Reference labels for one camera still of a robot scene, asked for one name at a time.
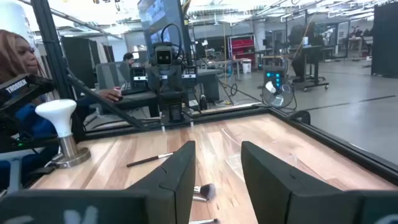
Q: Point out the person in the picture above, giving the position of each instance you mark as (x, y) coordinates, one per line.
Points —
(300, 37)
(18, 59)
(127, 57)

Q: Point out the small steel post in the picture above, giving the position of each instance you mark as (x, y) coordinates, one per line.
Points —
(162, 127)
(191, 124)

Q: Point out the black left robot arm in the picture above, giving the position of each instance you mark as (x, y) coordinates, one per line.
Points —
(174, 109)

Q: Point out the white building column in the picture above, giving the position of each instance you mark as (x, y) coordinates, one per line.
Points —
(15, 18)

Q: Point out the round-head makeup brush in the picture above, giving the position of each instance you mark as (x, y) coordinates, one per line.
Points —
(208, 191)

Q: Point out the black room partition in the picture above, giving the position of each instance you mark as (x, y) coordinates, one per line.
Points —
(385, 40)
(77, 59)

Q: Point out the black diagonal frame brace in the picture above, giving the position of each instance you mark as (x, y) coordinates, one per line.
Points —
(102, 98)

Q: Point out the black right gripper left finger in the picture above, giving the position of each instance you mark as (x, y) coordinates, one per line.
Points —
(174, 180)

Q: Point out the clear acrylic brush organizer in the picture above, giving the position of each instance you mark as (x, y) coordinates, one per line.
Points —
(230, 146)

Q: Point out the white blue cup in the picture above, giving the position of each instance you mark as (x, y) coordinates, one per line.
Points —
(305, 41)

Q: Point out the black keyboard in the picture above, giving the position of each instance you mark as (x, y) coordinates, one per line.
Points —
(133, 91)

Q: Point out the black standing desk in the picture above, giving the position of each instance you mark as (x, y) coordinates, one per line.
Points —
(315, 62)

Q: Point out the large black monitor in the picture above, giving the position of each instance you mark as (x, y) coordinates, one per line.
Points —
(155, 18)

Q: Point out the grey office chair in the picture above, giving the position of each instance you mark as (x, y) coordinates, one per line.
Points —
(107, 74)

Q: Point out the grey floor fan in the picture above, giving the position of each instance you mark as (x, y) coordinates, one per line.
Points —
(281, 99)

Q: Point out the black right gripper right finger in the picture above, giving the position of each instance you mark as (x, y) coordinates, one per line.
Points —
(273, 186)

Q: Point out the slanted-tip black makeup brush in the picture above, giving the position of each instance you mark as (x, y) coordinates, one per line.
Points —
(146, 160)

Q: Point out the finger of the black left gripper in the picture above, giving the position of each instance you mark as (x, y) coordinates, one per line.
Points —
(139, 82)
(189, 81)

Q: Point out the red bin shelf rack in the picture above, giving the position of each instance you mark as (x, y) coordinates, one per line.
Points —
(242, 46)

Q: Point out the black unit blue lights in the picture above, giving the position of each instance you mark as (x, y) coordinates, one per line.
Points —
(270, 73)

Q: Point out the black frame post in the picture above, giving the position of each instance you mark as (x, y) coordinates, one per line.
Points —
(53, 56)

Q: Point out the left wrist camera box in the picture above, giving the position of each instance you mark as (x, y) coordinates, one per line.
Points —
(163, 56)

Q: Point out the white waste bin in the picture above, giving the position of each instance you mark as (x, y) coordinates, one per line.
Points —
(246, 66)

